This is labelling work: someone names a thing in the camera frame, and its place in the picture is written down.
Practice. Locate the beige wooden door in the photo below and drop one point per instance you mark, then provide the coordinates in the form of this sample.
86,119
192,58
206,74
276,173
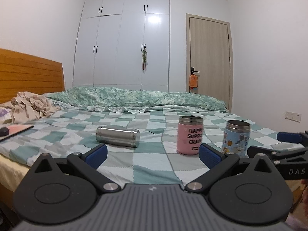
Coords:
209,51

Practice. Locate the plain stainless steel cup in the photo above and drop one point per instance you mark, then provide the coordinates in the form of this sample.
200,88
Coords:
118,136

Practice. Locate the blue cartoon steel cup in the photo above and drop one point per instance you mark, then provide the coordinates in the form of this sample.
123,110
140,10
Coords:
236,137

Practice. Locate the orange wooden headboard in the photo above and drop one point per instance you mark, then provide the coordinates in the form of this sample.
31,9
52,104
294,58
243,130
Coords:
23,72

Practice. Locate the white wall socket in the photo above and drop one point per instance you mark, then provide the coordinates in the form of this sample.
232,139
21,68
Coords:
293,116

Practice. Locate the green floral quilt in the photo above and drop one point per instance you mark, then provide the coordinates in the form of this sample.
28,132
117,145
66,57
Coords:
100,99

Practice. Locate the pink book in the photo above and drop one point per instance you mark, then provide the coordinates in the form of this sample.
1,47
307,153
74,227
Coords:
16,129

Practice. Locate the black round object on book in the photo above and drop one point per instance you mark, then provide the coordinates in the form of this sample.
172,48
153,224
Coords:
4,131

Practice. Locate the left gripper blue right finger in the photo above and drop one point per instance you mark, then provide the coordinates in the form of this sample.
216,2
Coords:
221,165

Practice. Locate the black door handle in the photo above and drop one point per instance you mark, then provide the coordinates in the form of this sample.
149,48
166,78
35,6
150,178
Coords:
193,71

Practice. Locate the hanging ornament on wardrobe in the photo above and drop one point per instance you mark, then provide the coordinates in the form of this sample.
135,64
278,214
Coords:
144,58

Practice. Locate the white built-in wardrobe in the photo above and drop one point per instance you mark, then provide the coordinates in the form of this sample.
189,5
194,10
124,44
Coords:
110,40

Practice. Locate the crumpled beige clothing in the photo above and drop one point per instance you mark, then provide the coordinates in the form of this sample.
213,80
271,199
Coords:
27,107

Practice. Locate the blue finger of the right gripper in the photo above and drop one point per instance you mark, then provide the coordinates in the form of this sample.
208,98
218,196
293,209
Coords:
289,137

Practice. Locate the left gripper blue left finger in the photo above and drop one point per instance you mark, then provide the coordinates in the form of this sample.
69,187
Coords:
86,165

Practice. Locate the pink steel cup with text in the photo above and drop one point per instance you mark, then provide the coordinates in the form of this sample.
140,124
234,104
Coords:
189,134

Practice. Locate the orange hanging door bag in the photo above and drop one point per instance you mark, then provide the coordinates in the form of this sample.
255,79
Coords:
193,81

